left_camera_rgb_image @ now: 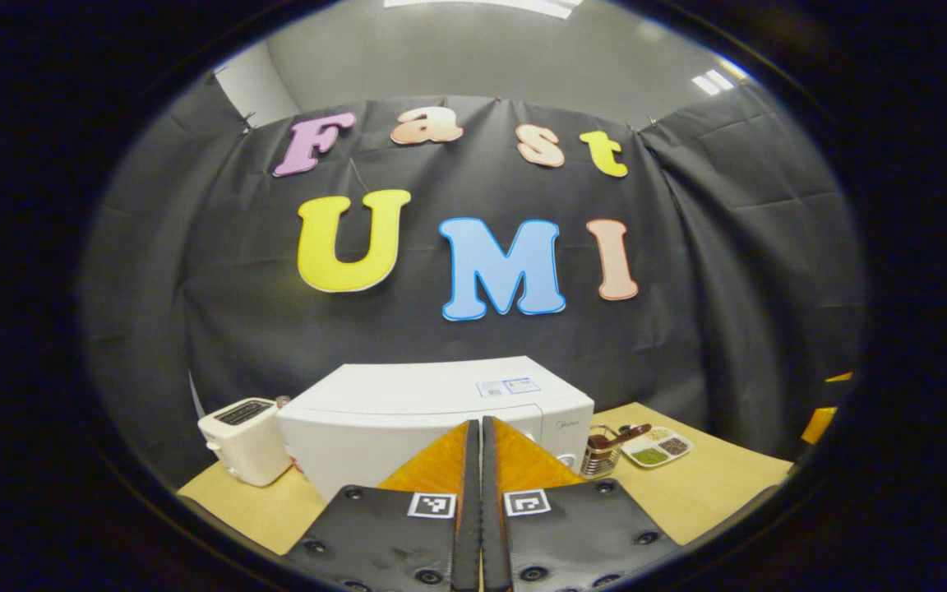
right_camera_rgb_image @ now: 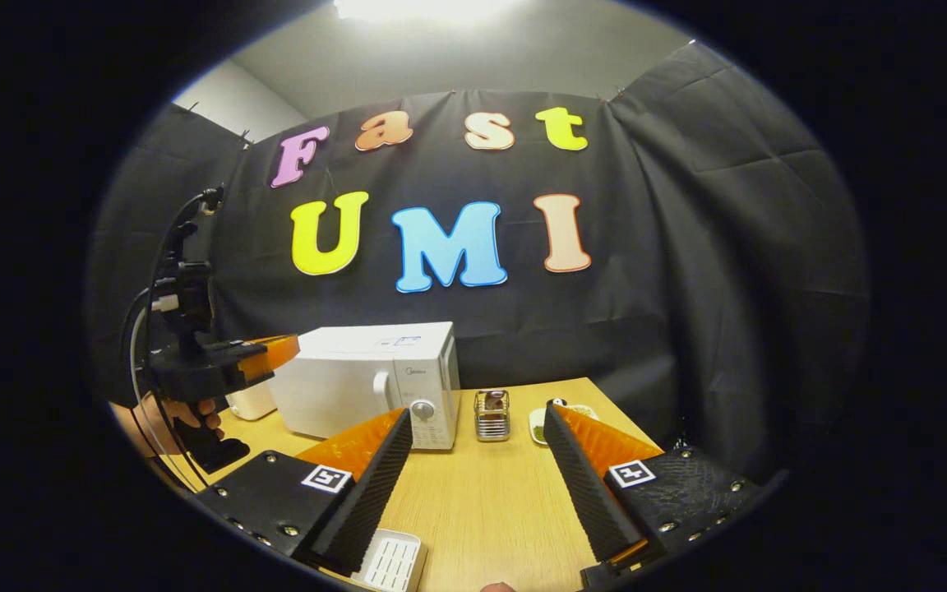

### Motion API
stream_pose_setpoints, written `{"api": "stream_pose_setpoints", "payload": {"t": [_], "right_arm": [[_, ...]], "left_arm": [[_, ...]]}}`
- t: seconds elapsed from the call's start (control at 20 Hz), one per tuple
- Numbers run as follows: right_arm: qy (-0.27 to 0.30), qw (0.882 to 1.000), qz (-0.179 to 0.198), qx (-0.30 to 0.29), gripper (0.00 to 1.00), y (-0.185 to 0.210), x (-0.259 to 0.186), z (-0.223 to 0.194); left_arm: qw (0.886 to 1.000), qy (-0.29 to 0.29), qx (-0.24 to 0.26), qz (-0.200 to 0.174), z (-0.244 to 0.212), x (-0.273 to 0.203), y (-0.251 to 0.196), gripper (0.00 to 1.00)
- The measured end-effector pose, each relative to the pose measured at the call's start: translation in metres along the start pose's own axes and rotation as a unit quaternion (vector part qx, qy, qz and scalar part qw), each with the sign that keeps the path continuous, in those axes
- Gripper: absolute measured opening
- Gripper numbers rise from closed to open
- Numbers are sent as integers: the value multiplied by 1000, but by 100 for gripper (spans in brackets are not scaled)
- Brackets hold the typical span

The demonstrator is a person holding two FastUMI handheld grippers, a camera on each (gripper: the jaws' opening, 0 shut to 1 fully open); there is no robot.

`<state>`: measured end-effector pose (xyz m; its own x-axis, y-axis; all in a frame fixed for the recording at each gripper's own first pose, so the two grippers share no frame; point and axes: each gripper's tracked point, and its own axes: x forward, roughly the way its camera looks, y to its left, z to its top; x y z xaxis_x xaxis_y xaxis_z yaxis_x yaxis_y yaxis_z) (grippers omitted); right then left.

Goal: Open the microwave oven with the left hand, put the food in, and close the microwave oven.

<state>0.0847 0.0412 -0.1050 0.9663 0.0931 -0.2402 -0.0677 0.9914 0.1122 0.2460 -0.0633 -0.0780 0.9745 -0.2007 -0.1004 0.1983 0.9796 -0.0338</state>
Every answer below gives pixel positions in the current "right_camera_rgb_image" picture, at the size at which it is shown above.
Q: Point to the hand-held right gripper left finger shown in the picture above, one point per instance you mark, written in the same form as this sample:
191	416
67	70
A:
375	493

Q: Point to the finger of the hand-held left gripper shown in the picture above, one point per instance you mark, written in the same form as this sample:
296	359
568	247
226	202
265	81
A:
276	353

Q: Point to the white divided dish of beans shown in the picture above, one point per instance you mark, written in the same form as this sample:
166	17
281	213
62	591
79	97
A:
538	423

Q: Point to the black block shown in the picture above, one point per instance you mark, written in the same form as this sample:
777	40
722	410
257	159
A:
593	577

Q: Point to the white ridged tray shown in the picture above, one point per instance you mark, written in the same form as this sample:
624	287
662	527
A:
395	563

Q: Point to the white microwave oven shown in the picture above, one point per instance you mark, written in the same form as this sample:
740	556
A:
342	386

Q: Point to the white toaster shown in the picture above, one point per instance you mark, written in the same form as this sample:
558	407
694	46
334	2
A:
251	403

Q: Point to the long ceiling light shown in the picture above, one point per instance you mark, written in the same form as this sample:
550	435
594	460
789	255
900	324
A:
424	8

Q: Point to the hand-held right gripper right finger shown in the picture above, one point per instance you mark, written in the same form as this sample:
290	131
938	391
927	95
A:
580	493

